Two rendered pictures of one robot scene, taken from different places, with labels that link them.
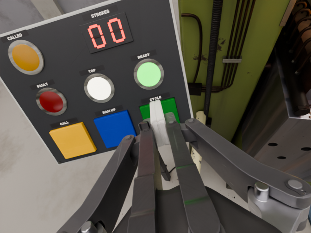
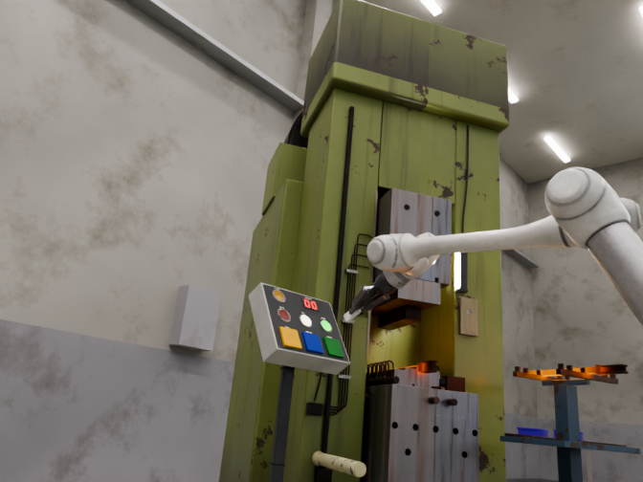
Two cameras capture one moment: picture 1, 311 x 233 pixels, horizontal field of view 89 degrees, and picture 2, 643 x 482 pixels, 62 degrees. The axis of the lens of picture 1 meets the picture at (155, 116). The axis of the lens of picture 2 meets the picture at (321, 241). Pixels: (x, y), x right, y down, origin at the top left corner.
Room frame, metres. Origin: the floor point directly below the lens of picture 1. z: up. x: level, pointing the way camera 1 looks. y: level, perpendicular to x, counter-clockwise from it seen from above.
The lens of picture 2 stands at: (-1.09, 1.46, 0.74)
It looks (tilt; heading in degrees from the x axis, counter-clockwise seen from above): 19 degrees up; 313
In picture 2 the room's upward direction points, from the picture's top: 5 degrees clockwise
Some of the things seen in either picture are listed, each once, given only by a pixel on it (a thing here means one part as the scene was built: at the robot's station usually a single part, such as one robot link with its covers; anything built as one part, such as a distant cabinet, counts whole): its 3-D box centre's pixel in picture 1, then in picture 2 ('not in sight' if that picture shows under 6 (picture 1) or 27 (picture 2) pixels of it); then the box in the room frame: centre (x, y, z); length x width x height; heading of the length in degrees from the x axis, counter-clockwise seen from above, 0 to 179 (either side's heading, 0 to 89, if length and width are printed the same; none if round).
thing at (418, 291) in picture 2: not in sight; (398, 299); (0.30, -0.56, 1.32); 0.42 x 0.20 x 0.10; 149
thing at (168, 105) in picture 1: (160, 117); (332, 347); (0.20, -0.01, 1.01); 0.07 x 0.05 x 0.07; 84
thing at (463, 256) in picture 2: not in sight; (464, 203); (0.08, -0.76, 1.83); 0.07 x 0.04 x 0.90; 59
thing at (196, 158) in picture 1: (196, 156); (337, 463); (0.22, -0.11, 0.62); 0.44 x 0.05 x 0.05; 149
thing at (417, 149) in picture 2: not in sight; (399, 169); (0.40, -0.67, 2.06); 0.44 x 0.41 x 0.47; 149
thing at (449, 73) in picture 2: not in sight; (402, 85); (0.42, -0.68, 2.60); 0.99 x 0.60 x 0.60; 59
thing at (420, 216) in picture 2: not in sight; (409, 250); (0.28, -0.59, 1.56); 0.42 x 0.39 x 0.40; 149
